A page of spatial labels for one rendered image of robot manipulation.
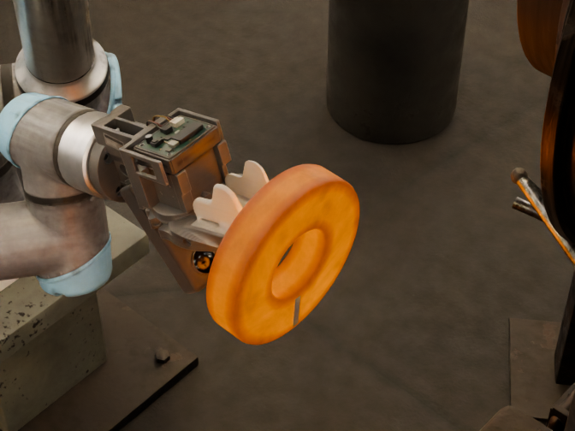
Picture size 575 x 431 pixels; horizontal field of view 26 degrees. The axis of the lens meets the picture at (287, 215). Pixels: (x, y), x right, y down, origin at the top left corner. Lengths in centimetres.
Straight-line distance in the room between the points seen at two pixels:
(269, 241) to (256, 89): 157
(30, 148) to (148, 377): 85
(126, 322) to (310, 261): 103
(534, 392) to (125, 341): 65
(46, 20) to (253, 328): 58
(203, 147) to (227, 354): 101
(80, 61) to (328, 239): 60
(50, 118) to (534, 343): 110
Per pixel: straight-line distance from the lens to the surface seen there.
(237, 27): 268
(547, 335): 207
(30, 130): 118
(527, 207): 100
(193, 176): 104
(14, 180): 170
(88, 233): 121
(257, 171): 101
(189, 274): 111
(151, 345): 201
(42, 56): 153
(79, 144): 112
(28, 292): 173
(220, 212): 101
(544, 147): 74
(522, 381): 201
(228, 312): 97
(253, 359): 201
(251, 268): 95
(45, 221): 121
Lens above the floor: 156
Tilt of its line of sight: 44 degrees down
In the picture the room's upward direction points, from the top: straight up
